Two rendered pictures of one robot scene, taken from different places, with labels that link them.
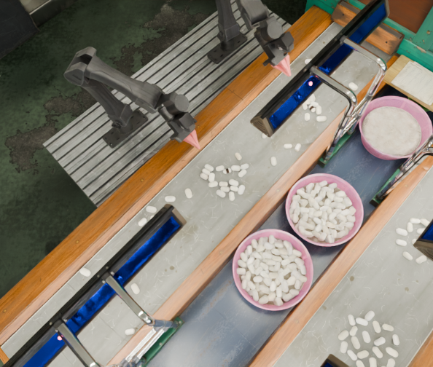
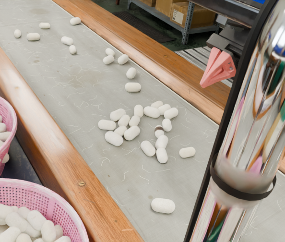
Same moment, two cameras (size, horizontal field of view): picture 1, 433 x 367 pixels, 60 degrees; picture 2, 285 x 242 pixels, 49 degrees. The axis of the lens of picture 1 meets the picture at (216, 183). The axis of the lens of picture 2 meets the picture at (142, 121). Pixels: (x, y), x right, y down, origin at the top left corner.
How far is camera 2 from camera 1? 1.18 m
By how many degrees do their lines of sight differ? 57
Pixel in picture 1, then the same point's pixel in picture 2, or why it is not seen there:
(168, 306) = not seen: outside the picture
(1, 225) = not seen: hidden behind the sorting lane
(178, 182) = (155, 87)
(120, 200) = (143, 41)
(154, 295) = (15, 47)
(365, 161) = not seen: outside the picture
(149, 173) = (173, 61)
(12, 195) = not seen: hidden behind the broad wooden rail
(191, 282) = not seen: outside the picture
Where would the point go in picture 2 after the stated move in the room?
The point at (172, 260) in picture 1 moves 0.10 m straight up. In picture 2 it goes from (45, 63) to (42, 25)
